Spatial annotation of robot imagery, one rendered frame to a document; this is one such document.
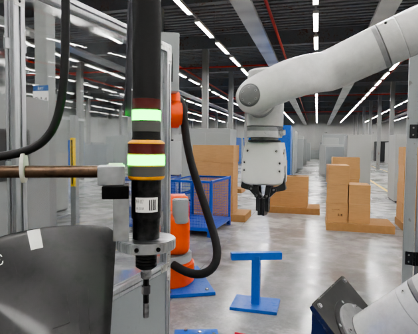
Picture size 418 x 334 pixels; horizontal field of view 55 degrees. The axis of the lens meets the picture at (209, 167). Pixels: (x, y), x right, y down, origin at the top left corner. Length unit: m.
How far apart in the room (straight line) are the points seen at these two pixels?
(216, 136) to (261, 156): 10.18
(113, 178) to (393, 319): 0.80
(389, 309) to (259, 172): 0.45
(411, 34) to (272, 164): 0.37
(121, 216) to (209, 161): 8.09
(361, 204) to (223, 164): 2.83
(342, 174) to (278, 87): 7.17
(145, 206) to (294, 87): 0.46
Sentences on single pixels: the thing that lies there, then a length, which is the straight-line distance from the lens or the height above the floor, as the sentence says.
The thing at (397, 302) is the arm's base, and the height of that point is 1.20.
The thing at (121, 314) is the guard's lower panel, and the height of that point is 0.88.
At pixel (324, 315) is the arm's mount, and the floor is 1.16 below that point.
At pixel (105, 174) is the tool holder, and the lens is 0.46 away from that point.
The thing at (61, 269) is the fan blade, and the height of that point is 1.40.
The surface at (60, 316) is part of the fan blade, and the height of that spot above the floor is 1.35.
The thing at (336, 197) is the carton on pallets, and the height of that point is 0.62.
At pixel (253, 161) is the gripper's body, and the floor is 1.53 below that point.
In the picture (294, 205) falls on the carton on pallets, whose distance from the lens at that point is 9.73.
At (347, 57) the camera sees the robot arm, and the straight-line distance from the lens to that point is 0.87.
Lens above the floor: 1.57
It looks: 3 degrees down
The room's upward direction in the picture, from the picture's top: 1 degrees clockwise
